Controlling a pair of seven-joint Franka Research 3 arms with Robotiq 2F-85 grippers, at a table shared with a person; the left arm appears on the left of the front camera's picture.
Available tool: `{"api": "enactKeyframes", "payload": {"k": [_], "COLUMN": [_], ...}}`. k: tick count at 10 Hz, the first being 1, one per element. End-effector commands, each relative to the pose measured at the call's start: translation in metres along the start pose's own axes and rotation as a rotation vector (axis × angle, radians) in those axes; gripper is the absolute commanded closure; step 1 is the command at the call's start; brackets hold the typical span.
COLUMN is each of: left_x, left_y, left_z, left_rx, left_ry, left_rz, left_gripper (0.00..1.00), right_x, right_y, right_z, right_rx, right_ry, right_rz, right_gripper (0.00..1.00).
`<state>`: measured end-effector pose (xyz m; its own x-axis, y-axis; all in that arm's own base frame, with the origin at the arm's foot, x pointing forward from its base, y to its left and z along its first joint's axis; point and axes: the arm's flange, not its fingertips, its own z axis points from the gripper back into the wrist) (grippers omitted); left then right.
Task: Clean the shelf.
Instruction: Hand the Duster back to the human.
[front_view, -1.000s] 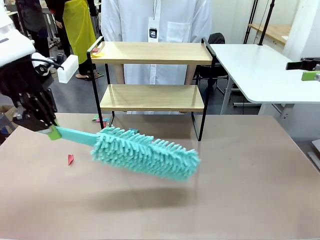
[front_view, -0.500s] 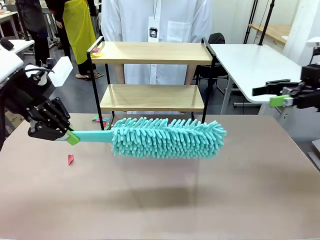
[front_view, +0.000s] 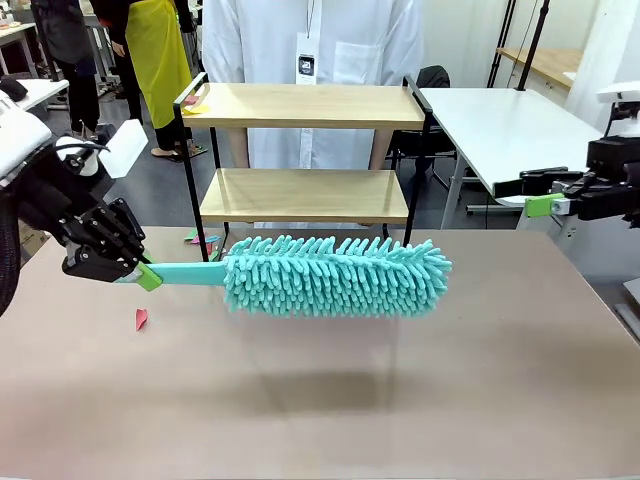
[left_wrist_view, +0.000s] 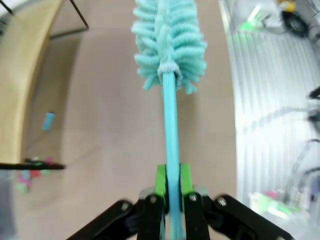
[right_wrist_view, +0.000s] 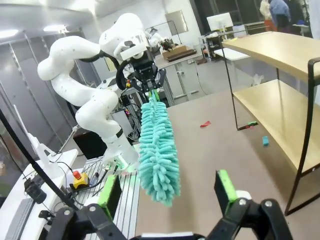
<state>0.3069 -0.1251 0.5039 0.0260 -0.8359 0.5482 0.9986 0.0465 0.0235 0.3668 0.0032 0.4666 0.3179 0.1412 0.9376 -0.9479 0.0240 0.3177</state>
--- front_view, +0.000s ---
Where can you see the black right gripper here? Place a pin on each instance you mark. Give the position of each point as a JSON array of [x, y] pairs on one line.
[[607, 200]]

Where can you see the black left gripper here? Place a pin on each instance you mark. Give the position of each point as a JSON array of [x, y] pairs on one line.
[[55, 195]]

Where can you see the curled red paper scrap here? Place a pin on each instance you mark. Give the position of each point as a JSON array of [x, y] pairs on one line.
[[142, 320]]

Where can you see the short blue paper scrap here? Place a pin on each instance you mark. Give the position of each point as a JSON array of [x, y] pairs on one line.
[[212, 238]]

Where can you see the yellow paper scrap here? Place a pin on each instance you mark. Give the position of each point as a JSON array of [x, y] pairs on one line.
[[201, 108]]

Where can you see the teal chenille duster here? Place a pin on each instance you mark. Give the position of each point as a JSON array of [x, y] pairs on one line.
[[335, 280]]

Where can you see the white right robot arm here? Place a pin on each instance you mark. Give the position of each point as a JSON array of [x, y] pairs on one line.
[[622, 107]]

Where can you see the person's right forearm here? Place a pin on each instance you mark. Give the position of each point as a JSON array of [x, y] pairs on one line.
[[240, 147]]

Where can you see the person's left forearm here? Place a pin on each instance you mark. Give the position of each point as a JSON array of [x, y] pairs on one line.
[[381, 149]]

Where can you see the large white side table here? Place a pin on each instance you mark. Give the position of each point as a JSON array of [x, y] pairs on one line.
[[500, 135]]

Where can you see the wooden desk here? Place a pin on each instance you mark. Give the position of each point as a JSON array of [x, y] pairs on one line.
[[547, 62]]

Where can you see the black pole stand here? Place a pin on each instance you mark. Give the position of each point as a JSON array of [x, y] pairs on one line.
[[532, 45]]

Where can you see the black tripod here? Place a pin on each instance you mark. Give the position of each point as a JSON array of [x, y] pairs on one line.
[[502, 40]]

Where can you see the black office chair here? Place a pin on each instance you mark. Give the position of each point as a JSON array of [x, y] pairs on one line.
[[435, 80]]

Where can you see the small white table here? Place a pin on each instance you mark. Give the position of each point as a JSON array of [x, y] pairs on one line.
[[42, 90]]

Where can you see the person in yellow apron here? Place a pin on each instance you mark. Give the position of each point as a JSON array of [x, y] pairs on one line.
[[157, 60]]

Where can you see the person in dark clothes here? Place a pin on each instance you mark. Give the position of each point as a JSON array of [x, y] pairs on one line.
[[70, 50]]

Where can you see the person in white lab coat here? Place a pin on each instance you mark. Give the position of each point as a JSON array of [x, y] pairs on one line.
[[270, 45]]

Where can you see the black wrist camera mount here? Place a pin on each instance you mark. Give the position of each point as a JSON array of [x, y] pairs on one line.
[[607, 156]]

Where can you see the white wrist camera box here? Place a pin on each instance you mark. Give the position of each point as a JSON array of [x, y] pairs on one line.
[[125, 147]]

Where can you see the grey metal rail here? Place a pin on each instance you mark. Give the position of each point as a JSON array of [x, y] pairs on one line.
[[631, 315]]

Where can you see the two-tier wooden shelf black frame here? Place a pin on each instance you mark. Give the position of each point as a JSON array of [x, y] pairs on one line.
[[310, 107]]

